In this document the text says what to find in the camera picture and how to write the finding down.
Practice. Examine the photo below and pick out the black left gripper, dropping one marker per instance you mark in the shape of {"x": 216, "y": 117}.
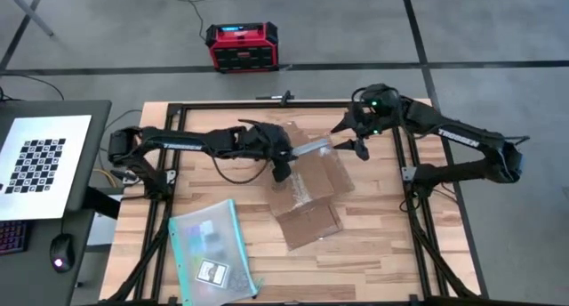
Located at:
{"x": 266, "y": 143}

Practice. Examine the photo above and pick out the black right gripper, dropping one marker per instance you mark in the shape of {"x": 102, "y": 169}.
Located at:
{"x": 375, "y": 110}

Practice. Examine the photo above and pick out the silver utility knife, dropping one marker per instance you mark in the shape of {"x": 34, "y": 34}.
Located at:
{"x": 311, "y": 147}

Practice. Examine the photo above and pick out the taped brown cardboard box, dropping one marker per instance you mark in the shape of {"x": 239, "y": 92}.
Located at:
{"x": 311, "y": 186}

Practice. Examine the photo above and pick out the teal mesh zipper pouch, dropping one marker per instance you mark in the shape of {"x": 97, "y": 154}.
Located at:
{"x": 209, "y": 252}

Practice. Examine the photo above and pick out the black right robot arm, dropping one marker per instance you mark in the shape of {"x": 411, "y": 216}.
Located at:
{"x": 467, "y": 146}

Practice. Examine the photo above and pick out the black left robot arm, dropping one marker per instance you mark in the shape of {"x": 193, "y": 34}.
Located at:
{"x": 186, "y": 143}

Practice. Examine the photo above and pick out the red black jobsite radio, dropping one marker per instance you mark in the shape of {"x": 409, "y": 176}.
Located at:
{"x": 242, "y": 45}

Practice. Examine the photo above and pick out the white paper sheet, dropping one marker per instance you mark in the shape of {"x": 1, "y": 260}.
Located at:
{"x": 101, "y": 230}

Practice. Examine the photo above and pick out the checkerboard calibration board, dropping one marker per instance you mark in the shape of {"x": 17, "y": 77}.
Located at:
{"x": 40, "y": 163}

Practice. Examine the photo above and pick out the black computer mouse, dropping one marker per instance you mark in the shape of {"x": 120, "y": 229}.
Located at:
{"x": 62, "y": 252}

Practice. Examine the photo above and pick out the black keyboard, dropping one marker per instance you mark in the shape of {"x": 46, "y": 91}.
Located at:
{"x": 13, "y": 237}

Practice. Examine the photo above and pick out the black desk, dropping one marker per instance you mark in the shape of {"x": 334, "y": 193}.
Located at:
{"x": 31, "y": 279}

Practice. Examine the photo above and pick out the grey metal pole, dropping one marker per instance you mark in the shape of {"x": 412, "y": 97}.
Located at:
{"x": 29, "y": 10}

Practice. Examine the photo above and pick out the black aluminium table frame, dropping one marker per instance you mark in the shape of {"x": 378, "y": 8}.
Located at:
{"x": 311, "y": 105}

